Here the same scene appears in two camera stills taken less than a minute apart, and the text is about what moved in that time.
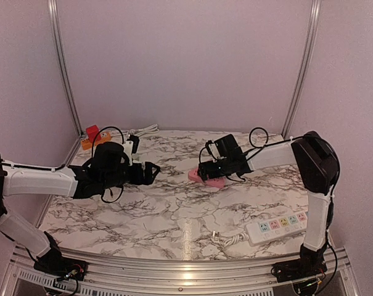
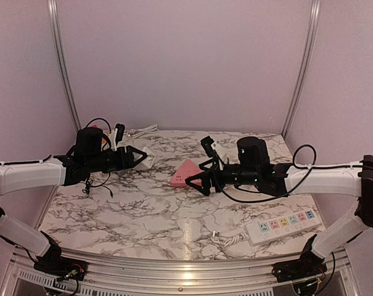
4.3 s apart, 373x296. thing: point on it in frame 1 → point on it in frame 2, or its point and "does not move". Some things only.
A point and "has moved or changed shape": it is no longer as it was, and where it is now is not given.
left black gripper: x=148 y=178 → x=129 y=158
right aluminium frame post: x=315 y=13 does not move
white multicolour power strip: x=276 y=227 does not move
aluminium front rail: x=20 y=277 does not move
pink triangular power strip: x=193 y=176 has moved or changed shape
